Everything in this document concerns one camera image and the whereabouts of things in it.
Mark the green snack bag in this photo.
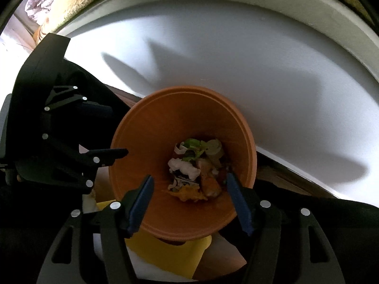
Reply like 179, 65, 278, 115
180, 138, 209, 162

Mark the white paper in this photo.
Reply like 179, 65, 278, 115
167, 157, 202, 181

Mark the brown plastic waste bin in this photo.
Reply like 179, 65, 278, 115
109, 86, 257, 241

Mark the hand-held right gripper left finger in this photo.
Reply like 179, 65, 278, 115
36, 174, 155, 284

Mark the orange white tissue packet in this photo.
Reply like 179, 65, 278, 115
162, 158, 224, 203

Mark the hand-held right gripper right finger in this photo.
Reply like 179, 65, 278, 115
226, 172, 347, 284

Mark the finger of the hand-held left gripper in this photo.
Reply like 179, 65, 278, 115
41, 133, 130, 190
44, 85, 115, 122

